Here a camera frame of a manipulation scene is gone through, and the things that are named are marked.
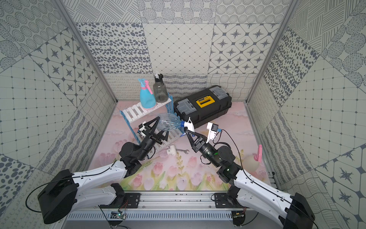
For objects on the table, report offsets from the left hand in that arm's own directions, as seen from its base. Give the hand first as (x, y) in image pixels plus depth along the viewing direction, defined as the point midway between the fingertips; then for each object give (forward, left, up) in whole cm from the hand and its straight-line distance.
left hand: (161, 118), depth 64 cm
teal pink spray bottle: (+13, +9, 0) cm, 16 cm away
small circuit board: (-33, +23, -36) cm, 55 cm away
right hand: (-4, -11, -5) cm, 13 cm away
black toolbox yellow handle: (+26, -22, -19) cm, 39 cm away
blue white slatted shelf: (+8, +17, -9) cm, 21 cm away
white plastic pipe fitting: (0, -2, -34) cm, 34 cm away
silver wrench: (+1, -10, -36) cm, 37 cm away
